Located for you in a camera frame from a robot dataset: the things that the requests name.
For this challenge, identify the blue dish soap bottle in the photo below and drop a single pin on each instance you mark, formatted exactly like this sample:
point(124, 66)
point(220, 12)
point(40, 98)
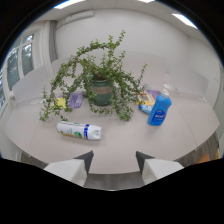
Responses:
point(159, 109)

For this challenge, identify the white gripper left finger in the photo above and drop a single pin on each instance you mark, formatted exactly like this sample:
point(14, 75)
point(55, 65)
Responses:
point(71, 170)

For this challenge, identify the white Dettol disinfectant spray can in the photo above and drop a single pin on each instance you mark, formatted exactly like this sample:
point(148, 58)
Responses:
point(79, 130)

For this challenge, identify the blue white packet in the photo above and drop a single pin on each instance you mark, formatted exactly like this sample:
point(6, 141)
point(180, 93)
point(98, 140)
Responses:
point(145, 108)

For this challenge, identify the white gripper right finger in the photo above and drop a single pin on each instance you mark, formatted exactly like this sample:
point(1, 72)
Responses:
point(155, 169)

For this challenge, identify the purple flat book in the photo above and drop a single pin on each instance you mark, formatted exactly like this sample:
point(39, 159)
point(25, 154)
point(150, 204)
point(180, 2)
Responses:
point(154, 94)

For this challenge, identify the green ceramic plant pot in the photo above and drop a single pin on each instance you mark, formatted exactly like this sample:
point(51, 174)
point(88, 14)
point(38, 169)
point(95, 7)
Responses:
point(102, 92)

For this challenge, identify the window with white frame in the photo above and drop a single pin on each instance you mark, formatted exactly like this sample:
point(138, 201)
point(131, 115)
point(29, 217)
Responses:
point(16, 63)

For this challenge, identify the yellow patterned box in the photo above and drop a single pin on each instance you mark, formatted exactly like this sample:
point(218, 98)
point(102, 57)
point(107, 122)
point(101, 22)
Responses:
point(146, 98)

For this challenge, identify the purple packet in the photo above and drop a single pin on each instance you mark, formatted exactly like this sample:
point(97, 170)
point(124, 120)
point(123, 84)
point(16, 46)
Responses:
point(76, 99)

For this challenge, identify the rectangular ceiling light panel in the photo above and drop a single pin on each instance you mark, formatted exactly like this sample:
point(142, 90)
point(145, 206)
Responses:
point(185, 20)
point(68, 3)

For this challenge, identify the trailing green leafy plant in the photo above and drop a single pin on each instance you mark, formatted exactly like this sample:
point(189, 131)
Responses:
point(96, 70)

